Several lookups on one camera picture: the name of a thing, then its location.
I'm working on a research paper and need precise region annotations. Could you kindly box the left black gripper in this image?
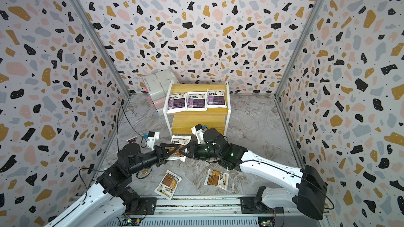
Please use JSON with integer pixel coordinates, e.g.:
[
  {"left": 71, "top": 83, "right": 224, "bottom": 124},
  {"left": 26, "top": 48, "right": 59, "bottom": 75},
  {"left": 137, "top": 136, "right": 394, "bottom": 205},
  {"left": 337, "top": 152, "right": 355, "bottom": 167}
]
[{"left": 127, "top": 143, "right": 179, "bottom": 177}]

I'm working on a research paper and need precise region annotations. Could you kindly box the brown coffee bag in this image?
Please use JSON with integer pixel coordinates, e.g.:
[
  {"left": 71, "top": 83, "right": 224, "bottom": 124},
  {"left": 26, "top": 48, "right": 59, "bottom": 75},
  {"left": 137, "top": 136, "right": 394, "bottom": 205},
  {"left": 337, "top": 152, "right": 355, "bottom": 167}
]
[
  {"left": 204, "top": 169, "right": 229, "bottom": 190},
  {"left": 154, "top": 170, "right": 182, "bottom": 200},
  {"left": 170, "top": 135, "right": 191, "bottom": 162}
]

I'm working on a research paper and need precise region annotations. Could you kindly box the two-tier wooden white shelf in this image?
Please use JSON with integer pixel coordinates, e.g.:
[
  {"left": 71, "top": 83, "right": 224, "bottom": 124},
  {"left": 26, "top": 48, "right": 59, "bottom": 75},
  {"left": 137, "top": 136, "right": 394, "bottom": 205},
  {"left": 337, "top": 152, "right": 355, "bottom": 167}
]
[{"left": 163, "top": 82, "right": 231, "bottom": 136}]

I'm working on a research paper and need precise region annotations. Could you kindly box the purple coffee bag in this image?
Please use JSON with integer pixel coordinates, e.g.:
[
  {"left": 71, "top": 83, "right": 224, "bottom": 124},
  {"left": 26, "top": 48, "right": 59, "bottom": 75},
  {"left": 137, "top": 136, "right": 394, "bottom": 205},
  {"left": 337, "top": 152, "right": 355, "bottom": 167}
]
[
  {"left": 166, "top": 93, "right": 187, "bottom": 114},
  {"left": 186, "top": 91, "right": 207, "bottom": 111},
  {"left": 207, "top": 89, "right": 227, "bottom": 109}
]

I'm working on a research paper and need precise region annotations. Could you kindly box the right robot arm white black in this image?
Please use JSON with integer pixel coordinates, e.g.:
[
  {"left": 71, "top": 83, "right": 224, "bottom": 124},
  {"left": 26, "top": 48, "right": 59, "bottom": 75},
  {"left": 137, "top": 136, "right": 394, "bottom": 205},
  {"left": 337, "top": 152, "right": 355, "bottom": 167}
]
[{"left": 178, "top": 128, "right": 327, "bottom": 220}]

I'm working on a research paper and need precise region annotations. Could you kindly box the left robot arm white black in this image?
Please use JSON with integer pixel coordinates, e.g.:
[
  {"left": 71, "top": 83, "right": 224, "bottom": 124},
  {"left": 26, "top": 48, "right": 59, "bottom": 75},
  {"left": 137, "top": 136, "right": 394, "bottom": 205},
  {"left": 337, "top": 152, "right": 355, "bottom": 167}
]
[{"left": 47, "top": 144, "right": 184, "bottom": 227}]

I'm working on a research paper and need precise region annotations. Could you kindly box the white box behind shelf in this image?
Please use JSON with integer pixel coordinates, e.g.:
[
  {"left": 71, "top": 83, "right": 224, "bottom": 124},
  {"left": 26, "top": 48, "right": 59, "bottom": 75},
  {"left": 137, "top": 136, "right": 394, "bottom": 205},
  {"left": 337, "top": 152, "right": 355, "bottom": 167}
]
[{"left": 143, "top": 69, "right": 180, "bottom": 101}]

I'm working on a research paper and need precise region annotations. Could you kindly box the triangular warning sticker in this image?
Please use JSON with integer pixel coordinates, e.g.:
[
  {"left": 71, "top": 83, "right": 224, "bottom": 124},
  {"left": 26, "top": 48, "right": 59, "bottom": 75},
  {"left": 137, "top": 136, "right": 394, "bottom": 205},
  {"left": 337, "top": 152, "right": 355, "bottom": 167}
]
[{"left": 126, "top": 136, "right": 137, "bottom": 144}]

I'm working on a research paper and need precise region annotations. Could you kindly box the pink item beside box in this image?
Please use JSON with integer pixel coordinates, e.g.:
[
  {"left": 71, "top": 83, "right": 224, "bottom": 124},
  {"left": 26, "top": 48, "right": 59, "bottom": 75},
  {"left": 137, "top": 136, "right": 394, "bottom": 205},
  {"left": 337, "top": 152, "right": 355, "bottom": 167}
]
[{"left": 153, "top": 98, "right": 165, "bottom": 113}]

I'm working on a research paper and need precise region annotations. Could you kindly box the left corner aluminium profile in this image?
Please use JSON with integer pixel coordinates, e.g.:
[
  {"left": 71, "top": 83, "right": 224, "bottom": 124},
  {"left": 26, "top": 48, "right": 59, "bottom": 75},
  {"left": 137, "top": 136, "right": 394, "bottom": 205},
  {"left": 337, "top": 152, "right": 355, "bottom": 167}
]
[{"left": 68, "top": 0, "right": 131, "bottom": 98}]

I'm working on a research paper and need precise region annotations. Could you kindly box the corner aluminium profile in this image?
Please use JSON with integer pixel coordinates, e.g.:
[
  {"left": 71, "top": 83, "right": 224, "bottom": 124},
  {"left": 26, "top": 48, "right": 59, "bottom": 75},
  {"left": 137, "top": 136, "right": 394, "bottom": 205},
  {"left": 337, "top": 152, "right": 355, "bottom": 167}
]
[
  {"left": 274, "top": 0, "right": 325, "bottom": 99},
  {"left": 68, "top": 0, "right": 131, "bottom": 98}
]

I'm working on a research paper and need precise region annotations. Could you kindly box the right corner aluminium profile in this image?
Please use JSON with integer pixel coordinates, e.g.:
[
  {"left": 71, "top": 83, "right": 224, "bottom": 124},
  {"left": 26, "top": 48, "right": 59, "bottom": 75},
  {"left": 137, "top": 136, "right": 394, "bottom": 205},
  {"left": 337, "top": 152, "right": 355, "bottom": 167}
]
[{"left": 274, "top": 0, "right": 325, "bottom": 99}]

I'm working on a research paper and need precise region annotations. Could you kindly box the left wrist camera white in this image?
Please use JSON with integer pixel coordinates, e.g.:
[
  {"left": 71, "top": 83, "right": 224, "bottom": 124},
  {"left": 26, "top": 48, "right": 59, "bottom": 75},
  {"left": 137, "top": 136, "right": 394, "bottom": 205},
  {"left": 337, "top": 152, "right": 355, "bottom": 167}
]
[{"left": 145, "top": 131, "right": 159, "bottom": 150}]

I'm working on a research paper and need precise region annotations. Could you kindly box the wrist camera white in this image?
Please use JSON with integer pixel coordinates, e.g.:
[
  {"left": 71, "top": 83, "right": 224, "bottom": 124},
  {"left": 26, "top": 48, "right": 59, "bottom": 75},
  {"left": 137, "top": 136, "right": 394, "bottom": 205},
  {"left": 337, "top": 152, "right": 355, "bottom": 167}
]
[
  {"left": 191, "top": 124, "right": 207, "bottom": 144},
  {"left": 145, "top": 131, "right": 159, "bottom": 150}
]

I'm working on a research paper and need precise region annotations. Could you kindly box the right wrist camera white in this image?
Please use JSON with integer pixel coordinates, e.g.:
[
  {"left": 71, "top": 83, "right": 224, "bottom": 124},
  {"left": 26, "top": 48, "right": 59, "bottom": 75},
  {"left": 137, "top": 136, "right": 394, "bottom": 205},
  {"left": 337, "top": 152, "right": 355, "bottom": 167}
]
[{"left": 191, "top": 124, "right": 207, "bottom": 144}]

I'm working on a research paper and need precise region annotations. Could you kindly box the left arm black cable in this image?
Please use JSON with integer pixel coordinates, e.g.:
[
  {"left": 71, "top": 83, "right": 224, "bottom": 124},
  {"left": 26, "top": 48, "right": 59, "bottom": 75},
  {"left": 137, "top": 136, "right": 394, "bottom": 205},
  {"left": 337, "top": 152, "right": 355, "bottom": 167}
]
[{"left": 116, "top": 99, "right": 149, "bottom": 147}]

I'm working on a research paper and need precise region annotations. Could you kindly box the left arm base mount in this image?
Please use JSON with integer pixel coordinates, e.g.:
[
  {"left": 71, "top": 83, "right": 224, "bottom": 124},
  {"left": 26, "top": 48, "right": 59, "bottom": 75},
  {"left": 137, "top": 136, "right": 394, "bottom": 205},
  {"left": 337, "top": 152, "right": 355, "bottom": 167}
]
[{"left": 125, "top": 197, "right": 157, "bottom": 215}]

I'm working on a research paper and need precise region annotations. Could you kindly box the aluminium front rail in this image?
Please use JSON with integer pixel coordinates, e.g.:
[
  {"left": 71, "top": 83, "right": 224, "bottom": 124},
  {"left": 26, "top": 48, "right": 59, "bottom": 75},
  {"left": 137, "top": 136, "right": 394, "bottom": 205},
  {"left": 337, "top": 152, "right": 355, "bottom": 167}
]
[{"left": 61, "top": 193, "right": 332, "bottom": 227}]

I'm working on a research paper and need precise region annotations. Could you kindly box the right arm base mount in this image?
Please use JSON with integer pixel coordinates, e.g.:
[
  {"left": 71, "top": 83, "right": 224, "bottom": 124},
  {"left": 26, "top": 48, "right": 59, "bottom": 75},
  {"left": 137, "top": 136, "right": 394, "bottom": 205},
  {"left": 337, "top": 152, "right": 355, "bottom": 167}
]
[{"left": 240, "top": 197, "right": 284, "bottom": 214}]

